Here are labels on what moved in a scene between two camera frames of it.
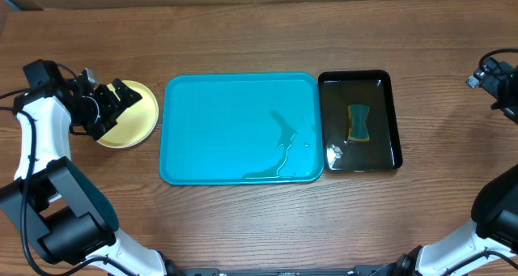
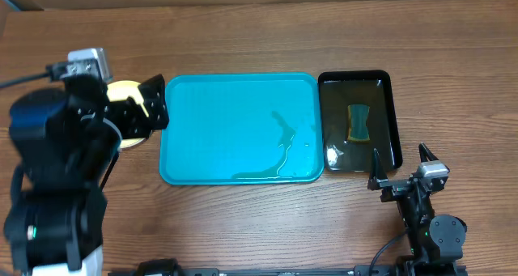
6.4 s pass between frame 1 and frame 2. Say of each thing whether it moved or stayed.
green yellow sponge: stayed
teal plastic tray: stayed
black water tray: stayed
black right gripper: moved
